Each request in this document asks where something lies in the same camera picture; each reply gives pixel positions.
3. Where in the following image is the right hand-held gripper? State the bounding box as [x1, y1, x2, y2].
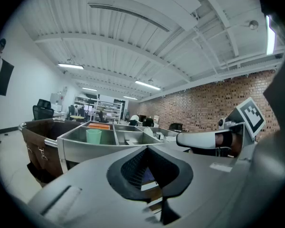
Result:
[176, 97, 266, 158]

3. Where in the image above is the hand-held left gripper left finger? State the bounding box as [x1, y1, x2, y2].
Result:
[27, 145, 162, 228]

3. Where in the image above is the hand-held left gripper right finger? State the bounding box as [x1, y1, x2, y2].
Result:
[148, 145, 238, 228]

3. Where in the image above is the stainless steel service cart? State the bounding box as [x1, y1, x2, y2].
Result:
[18, 117, 198, 185]

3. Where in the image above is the pale paper bag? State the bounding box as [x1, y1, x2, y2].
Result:
[143, 126, 155, 138]

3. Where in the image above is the green hexagonal cup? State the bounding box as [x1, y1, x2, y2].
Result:
[85, 128, 103, 145]

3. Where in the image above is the orange box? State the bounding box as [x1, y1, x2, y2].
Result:
[87, 123, 111, 131]

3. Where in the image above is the brown bin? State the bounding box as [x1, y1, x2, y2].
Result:
[20, 118, 86, 184]

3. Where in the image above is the black office chair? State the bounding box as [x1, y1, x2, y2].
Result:
[32, 98, 55, 121]
[142, 117, 155, 128]
[168, 123, 189, 133]

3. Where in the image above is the white storage shelf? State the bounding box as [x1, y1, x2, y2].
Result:
[73, 95, 99, 118]
[95, 98, 123, 124]

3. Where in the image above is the grey whiteboard panel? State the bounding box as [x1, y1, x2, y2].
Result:
[49, 92, 60, 105]

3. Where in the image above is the white wall poster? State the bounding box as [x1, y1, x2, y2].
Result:
[60, 85, 68, 105]

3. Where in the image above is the black wall panel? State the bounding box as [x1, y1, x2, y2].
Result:
[0, 57, 15, 97]

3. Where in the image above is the white ceiling air duct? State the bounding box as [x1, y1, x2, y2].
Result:
[87, 0, 203, 33]

